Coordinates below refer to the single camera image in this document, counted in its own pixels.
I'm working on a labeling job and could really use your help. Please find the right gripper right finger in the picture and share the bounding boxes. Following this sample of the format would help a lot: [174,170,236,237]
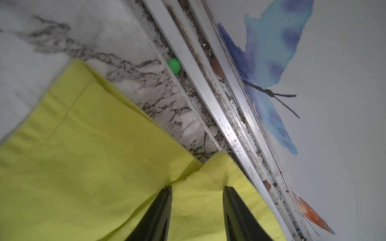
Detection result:
[223,186,272,241]

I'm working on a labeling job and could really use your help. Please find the small green ball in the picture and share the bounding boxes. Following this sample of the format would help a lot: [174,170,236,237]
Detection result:
[167,58,181,75]

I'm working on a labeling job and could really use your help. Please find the yellow-green long pants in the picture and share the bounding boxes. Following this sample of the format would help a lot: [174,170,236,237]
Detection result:
[1,59,285,241]

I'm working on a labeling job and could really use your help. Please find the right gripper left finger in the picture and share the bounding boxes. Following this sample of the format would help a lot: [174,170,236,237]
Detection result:
[126,186,172,241]

